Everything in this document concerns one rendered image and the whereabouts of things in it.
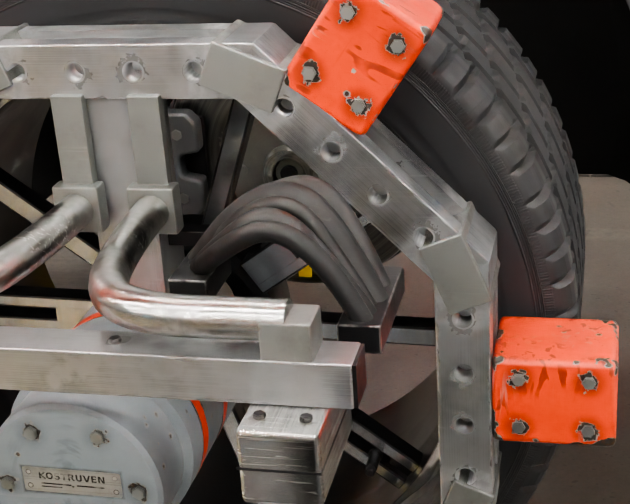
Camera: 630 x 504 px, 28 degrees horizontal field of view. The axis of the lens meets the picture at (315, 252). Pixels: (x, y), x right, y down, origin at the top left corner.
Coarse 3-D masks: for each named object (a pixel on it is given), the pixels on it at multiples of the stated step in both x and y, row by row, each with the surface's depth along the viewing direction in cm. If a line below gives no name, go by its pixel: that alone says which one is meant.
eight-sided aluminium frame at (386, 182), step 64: (0, 64) 90; (64, 64) 89; (128, 64) 89; (192, 64) 91; (256, 64) 85; (320, 128) 87; (384, 128) 91; (384, 192) 92; (448, 192) 91; (448, 256) 88; (448, 320) 90; (448, 384) 92; (448, 448) 95
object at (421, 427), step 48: (0, 144) 116; (240, 144) 100; (0, 192) 107; (0, 240) 124; (96, 240) 108; (48, 288) 111; (240, 288) 110; (288, 288) 110; (336, 336) 105; (432, 336) 103; (432, 384) 125; (384, 432) 109; (432, 432) 111; (240, 480) 127; (336, 480) 122; (384, 480) 115
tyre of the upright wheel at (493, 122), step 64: (0, 0) 97; (64, 0) 96; (128, 0) 95; (192, 0) 94; (256, 0) 93; (320, 0) 92; (448, 0) 104; (448, 64) 92; (512, 64) 105; (448, 128) 93; (512, 128) 96; (512, 192) 94; (576, 192) 111; (512, 256) 96; (576, 256) 102; (512, 448) 103
